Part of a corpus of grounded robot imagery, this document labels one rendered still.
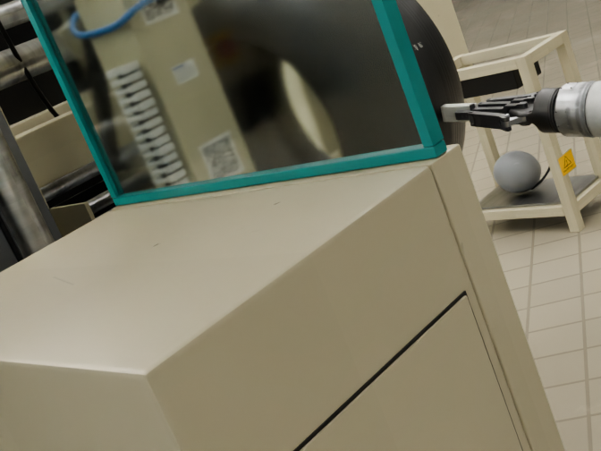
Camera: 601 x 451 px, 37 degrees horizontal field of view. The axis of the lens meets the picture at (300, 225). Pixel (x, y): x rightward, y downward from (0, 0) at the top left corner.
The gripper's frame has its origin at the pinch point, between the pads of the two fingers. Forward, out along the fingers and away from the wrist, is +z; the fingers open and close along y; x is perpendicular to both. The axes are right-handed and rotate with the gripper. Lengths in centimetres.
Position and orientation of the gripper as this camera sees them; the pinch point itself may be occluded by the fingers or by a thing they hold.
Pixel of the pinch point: (460, 112)
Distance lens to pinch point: 167.8
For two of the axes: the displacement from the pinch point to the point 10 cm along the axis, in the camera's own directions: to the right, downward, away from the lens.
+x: 2.6, 9.0, 3.6
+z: -7.3, -0.6, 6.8
